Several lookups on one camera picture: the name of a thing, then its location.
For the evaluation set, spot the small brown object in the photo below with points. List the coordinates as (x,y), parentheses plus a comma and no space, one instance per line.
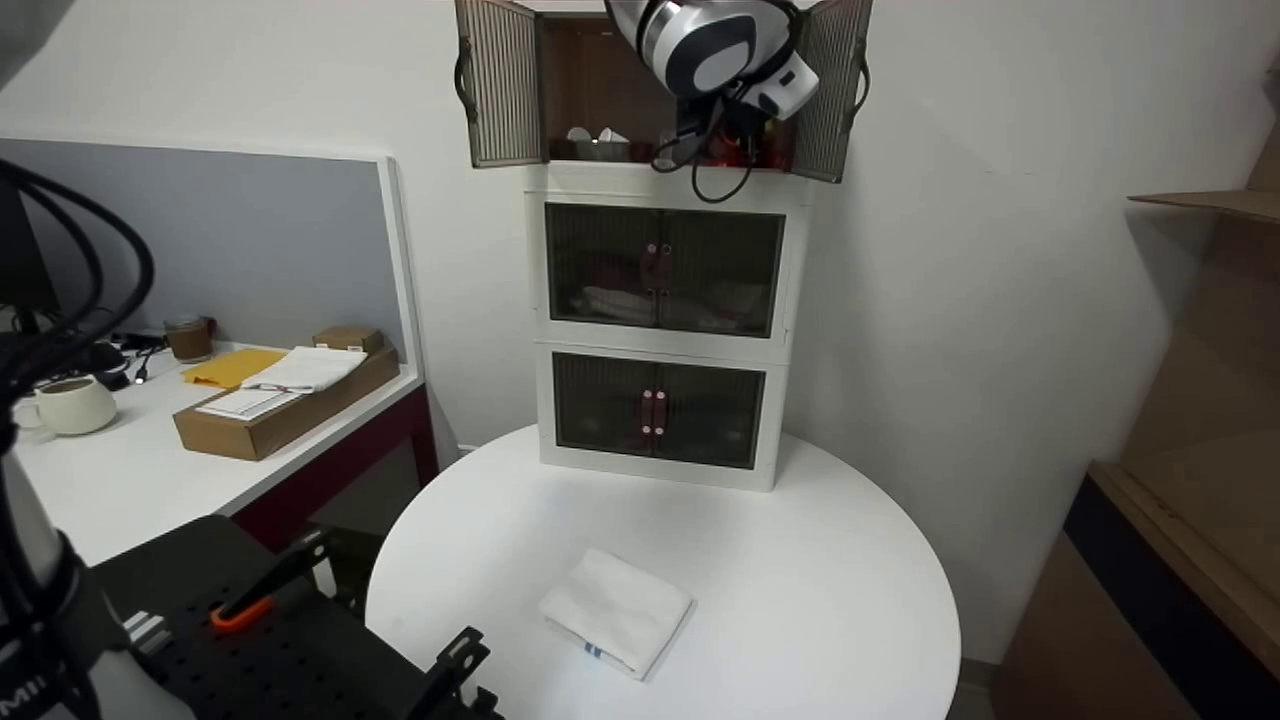
(188,336)

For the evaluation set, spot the large brown cardboard box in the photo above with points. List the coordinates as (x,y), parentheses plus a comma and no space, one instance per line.
(1212,400)

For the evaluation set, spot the white folded cloth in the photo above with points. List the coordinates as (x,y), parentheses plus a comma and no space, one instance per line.
(614,604)

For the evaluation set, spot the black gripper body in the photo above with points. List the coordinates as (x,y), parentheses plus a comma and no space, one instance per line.
(713,126)

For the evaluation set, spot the black red clamp tool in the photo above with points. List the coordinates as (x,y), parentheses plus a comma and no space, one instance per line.
(264,664)

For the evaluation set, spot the white desk with maroon front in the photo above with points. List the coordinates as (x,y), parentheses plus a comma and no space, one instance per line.
(132,495)

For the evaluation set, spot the open-flap cardboard box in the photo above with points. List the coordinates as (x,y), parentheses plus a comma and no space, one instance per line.
(1202,202)

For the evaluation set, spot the flat open cardboard box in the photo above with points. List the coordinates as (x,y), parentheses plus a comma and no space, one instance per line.
(294,420)

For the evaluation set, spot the cardboard box with black band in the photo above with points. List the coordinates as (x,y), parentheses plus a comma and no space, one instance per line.
(1145,584)

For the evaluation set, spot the tinted cabinet door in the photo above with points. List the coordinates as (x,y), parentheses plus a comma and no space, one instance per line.
(500,82)
(835,106)

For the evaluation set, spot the white paper sheet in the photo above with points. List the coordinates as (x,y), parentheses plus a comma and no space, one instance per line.
(314,367)

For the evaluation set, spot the white three-tier storage cabinet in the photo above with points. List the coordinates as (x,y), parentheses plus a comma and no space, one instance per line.
(667,340)

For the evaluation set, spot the white item inside cabinet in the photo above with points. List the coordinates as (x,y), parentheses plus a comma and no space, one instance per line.
(600,140)

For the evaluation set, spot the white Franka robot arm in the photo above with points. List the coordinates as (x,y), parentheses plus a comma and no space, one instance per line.
(706,45)

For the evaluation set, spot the yellow envelope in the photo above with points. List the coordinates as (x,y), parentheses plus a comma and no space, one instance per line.
(227,367)

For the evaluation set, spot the grey partition with white frame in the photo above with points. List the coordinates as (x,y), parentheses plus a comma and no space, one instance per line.
(264,240)

